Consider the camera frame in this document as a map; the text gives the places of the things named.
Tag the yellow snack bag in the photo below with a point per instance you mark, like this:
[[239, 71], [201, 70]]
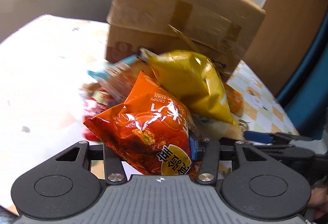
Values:
[[193, 79]]

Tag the brown cardboard box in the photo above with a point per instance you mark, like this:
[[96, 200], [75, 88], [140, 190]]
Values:
[[222, 30]]

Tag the blue white snack bag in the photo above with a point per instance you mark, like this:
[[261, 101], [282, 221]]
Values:
[[119, 78]]

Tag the wooden wardrobe panel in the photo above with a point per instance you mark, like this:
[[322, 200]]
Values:
[[283, 39]]

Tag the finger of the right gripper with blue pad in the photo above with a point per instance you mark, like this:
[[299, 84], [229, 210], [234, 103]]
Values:
[[258, 137]]

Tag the small orange snack packet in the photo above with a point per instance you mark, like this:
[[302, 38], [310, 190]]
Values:
[[235, 100]]

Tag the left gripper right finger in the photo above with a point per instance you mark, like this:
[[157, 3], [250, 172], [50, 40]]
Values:
[[212, 159]]

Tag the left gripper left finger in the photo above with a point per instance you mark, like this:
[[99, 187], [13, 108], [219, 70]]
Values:
[[106, 165]]

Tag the red small snack packet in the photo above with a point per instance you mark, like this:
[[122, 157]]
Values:
[[96, 100]]

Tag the person's right hand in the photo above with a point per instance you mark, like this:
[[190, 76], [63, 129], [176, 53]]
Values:
[[318, 200]]

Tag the orange corn chips bag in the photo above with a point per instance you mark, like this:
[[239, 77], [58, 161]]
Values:
[[149, 130]]

